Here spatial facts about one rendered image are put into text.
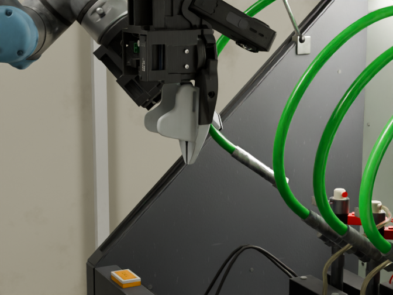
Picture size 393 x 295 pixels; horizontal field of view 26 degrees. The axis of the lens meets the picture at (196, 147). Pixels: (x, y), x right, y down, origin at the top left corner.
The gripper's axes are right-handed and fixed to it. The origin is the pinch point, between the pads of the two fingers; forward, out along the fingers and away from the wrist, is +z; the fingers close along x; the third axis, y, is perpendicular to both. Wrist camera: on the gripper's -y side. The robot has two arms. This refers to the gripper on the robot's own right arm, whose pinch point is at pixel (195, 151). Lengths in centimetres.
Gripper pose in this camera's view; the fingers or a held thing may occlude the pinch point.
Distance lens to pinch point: 95.6
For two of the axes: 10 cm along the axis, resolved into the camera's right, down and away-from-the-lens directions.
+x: 4.5, 1.6, -8.8
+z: 0.0, 9.8, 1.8
